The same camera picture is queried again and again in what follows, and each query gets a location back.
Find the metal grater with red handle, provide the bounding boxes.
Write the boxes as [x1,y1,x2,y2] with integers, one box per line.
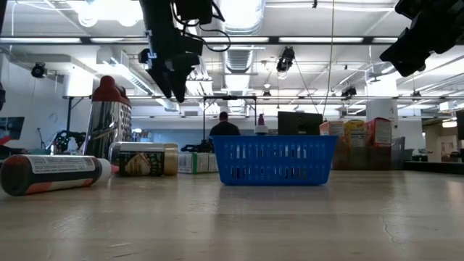
[82,75,133,160]

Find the grey plastic bin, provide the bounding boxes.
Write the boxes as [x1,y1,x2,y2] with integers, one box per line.
[316,136,407,171]

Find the yellow Corn Pops cereal box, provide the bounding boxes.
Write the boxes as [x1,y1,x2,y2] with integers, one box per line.
[343,119,367,170]

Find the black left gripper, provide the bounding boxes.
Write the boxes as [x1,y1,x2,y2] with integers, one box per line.
[138,28,204,104]

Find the black overhead frame bar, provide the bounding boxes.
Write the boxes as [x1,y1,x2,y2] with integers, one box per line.
[0,35,399,46]

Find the person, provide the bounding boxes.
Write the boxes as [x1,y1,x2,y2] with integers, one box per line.
[209,111,241,137]

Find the black metal post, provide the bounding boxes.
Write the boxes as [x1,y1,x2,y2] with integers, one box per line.
[65,96,74,133]

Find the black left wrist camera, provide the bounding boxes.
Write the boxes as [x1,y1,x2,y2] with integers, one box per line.
[174,0,214,25]

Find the dark wall screen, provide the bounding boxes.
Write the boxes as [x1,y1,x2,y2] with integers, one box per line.
[0,116,26,141]

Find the orange Mini Wheats cereal box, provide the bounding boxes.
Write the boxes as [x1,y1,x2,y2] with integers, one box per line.
[319,120,346,170]

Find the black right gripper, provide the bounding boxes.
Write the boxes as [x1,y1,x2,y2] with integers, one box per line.
[379,0,464,78]

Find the glass jar with gold lid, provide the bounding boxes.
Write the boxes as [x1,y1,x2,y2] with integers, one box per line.
[108,141,180,178]

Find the red icing tube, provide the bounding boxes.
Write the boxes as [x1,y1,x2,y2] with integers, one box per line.
[0,154,120,197]

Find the black background table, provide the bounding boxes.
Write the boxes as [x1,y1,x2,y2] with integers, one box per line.
[403,160,464,175]

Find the blue plastic basket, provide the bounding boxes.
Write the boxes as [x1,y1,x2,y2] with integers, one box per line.
[211,135,339,187]

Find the black ceiling camera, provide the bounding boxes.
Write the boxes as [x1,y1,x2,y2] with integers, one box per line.
[275,46,296,74]

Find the silver ventilation duct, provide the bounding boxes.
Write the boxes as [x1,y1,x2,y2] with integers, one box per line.
[213,0,268,75]

